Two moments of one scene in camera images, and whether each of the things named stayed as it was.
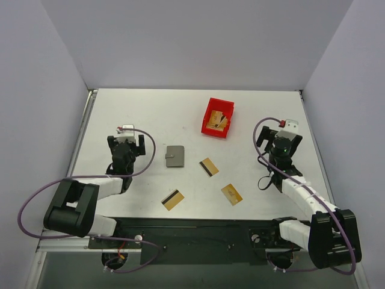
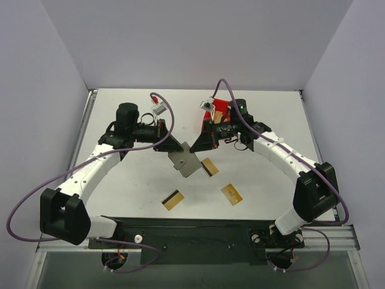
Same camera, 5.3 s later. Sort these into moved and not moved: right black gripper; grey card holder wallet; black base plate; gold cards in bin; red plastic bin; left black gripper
Moved: grey card holder wallet; right black gripper; left black gripper
Not moved: black base plate; red plastic bin; gold cards in bin
